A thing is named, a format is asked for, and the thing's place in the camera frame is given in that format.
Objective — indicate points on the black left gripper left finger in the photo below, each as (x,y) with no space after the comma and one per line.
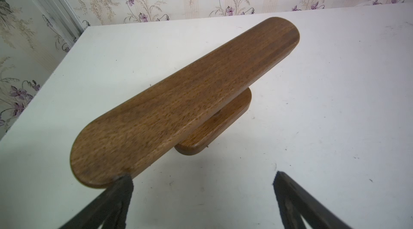
(108,210)

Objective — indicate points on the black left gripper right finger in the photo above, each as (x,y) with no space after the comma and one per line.
(298,207)

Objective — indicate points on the brown wooden watch stand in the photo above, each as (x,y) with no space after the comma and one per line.
(135,134)

